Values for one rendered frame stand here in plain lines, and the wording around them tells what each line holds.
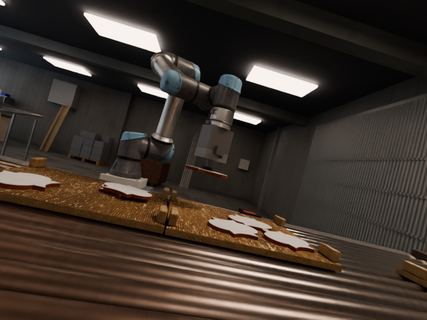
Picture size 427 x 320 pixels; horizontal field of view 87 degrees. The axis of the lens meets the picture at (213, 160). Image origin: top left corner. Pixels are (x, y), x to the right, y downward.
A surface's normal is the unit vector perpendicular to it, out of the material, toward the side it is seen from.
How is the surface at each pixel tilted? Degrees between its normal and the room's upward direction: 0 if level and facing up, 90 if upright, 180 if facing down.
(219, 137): 90
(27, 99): 90
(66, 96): 90
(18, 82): 90
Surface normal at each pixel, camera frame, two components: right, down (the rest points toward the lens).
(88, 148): 0.07, 0.00
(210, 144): 0.55, 0.12
